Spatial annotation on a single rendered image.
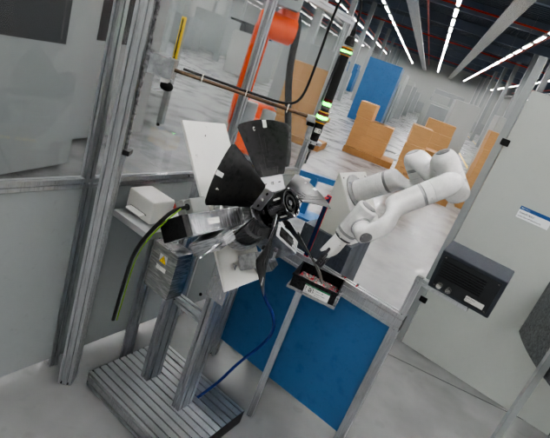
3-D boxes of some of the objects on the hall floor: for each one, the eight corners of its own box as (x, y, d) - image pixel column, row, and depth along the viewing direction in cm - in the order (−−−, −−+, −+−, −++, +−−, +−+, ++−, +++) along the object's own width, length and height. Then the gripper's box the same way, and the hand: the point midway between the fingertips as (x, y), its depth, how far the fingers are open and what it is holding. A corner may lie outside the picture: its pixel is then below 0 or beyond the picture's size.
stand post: (167, 418, 217) (220, 254, 186) (181, 409, 224) (234, 249, 193) (173, 424, 215) (228, 259, 184) (187, 414, 222) (241, 255, 191)
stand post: (136, 388, 227) (196, 176, 188) (150, 381, 235) (211, 175, 196) (142, 394, 225) (204, 181, 186) (156, 386, 233) (219, 180, 193)
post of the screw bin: (245, 414, 235) (297, 285, 208) (248, 411, 237) (300, 282, 210) (250, 417, 234) (303, 287, 207) (253, 414, 236) (306, 285, 209)
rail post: (327, 450, 231) (389, 327, 204) (330, 447, 234) (392, 324, 207) (334, 456, 229) (397, 332, 202) (337, 452, 232) (400, 328, 206)
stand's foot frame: (86, 384, 219) (89, 371, 216) (159, 350, 257) (162, 339, 254) (171, 475, 191) (176, 462, 188) (239, 422, 229) (244, 410, 226)
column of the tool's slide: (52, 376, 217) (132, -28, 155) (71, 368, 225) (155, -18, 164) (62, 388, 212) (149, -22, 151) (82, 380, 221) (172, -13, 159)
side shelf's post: (118, 359, 241) (154, 221, 212) (124, 356, 244) (161, 219, 216) (122, 363, 239) (160, 224, 211) (129, 361, 242) (166, 223, 214)
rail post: (208, 351, 270) (248, 236, 243) (212, 349, 273) (252, 235, 246) (213, 355, 268) (253, 240, 241) (217, 353, 271) (257, 239, 245)
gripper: (343, 243, 174) (315, 275, 183) (359, 238, 187) (332, 268, 195) (330, 230, 177) (303, 262, 185) (346, 225, 189) (321, 255, 197)
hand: (321, 262), depth 189 cm, fingers closed
